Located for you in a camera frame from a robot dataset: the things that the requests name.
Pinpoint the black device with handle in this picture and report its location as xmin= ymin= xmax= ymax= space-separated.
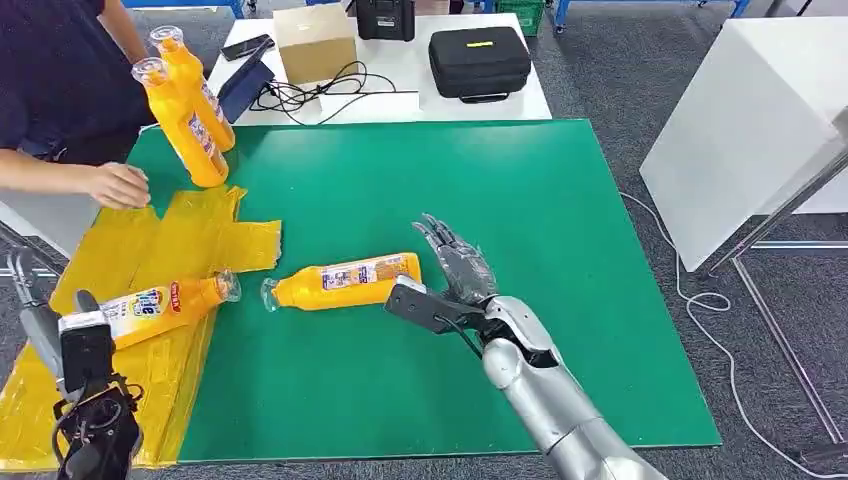
xmin=354 ymin=0 xmax=417 ymax=42

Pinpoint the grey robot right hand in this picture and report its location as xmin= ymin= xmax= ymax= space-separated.
xmin=411 ymin=213 xmax=499 ymax=307

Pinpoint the white table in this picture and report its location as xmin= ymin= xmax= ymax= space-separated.
xmin=206 ymin=13 xmax=553 ymax=127

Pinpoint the green plastic crate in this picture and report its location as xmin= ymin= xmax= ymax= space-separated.
xmin=495 ymin=0 xmax=546 ymax=38

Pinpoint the pale grey side table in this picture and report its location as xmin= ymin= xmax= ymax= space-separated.
xmin=0 ymin=188 xmax=102 ymax=261

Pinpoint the black smartphone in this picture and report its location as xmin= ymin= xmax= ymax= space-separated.
xmin=220 ymin=34 xmax=275 ymax=62

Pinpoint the metal stand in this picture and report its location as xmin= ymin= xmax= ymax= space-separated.
xmin=705 ymin=142 xmax=848 ymax=465

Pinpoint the green table mat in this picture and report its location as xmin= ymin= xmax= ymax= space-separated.
xmin=125 ymin=119 xmax=723 ymax=464

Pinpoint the person's hand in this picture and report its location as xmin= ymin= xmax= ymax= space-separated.
xmin=86 ymin=162 xmax=152 ymax=212

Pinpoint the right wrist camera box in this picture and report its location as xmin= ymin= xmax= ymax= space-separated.
xmin=384 ymin=274 xmax=492 ymax=336

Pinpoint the black carrying case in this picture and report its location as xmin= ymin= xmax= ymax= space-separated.
xmin=427 ymin=26 xmax=533 ymax=105

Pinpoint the cardboard box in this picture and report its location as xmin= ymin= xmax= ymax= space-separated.
xmin=272 ymin=3 xmax=359 ymax=86

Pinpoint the white floor cable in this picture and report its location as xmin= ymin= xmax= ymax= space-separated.
xmin=619 ymin=192 xmax=848 ymax=480

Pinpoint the white board panel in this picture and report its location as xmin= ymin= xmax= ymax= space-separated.
xmin=639 ymin=16 xmax=848 ymax=273

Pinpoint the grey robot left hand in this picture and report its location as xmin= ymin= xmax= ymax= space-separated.
xmin=6 ymin=246 xmax=66 ymax=400

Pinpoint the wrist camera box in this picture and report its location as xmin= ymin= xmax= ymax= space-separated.
xmin=58 ymin=290 xmax=118 ymax=399
xmin=384 ymin=274 xmax=492 ymax=336

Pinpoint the yellow plastic sheet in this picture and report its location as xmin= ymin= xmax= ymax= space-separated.
xmin=0 ymin=185 xmax=284 ymax=473

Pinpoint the black cable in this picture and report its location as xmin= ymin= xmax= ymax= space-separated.
xmin=250 ymin=60 xmax=420 ymax=127

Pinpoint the white paper sheet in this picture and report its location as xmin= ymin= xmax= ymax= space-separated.
xmin=317 ymin=91 xmax=423 ymax=125

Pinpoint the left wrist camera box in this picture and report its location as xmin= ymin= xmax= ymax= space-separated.
xmin=58 ymin=290 xmax=118 ymax=399

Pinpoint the person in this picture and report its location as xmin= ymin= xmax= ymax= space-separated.
xmin=0 ymin=0 xmax=157 ymax=167

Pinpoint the orange drink bottle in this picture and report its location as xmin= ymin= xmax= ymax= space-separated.
xmin=260 ymin=251 xmax=423 ymax=314
xmin=99 ymin=268 xmax=242 ymax=351
xmin=148 ymin=25 xmax=237 ymax=154
xmin=131 ymin=56 xmax=231 ymax=189

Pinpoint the blue metal frame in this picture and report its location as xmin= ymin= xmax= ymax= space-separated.
xmin=553 ymin=0 xmax=753 ymax=34

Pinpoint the dark blue tablet cover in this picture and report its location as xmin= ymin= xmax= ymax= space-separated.
xmin=217 ymin=40 xmax=277 ymax=124

